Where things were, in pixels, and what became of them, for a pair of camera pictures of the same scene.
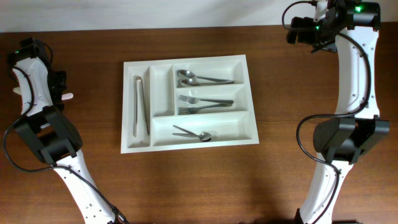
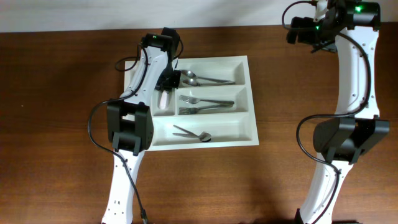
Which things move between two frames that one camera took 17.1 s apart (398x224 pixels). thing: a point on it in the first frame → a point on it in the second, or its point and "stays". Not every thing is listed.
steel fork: x=192 y=100 stays
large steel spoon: x=184 y=73 stays
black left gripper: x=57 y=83 → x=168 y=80
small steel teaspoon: x=204 y=135 stays
